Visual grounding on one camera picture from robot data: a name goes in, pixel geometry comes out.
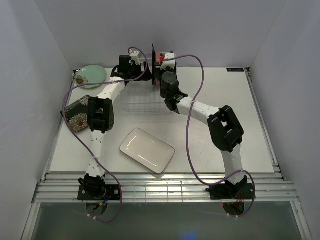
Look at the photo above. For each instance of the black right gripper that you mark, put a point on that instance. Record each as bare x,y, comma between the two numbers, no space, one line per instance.
159,71

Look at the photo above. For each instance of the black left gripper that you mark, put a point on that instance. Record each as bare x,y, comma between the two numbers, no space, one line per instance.
146,76

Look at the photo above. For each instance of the cream floral square plate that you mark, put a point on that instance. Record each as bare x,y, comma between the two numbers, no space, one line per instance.
155,80

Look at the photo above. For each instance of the white rectangular plate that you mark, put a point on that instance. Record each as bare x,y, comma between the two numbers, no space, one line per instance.
147,150

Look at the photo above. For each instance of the pink polka dot plate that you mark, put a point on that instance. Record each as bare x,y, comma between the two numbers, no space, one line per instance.
158,57

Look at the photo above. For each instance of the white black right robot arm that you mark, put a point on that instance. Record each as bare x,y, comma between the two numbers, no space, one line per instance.
225,130

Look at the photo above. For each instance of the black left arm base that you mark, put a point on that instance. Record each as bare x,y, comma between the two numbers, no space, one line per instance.
109,191

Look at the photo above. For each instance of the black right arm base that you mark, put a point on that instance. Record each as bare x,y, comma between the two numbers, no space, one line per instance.
225,192

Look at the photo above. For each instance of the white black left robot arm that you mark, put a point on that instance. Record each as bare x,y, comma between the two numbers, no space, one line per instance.
101,117

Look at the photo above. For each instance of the mint green round plate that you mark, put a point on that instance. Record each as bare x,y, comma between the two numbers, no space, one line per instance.
90,74

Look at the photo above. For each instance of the black logo label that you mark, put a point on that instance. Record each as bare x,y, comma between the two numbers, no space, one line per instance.
234,69

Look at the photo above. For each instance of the black floral square plate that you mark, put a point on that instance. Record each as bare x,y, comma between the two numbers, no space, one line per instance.
77,114

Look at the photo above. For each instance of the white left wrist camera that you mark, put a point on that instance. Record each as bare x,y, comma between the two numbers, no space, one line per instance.
135,56

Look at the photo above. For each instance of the white wire dish rack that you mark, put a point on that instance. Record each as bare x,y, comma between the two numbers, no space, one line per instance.
142,97

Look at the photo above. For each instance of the aluminium rail frame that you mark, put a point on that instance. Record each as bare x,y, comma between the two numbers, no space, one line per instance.
167,188

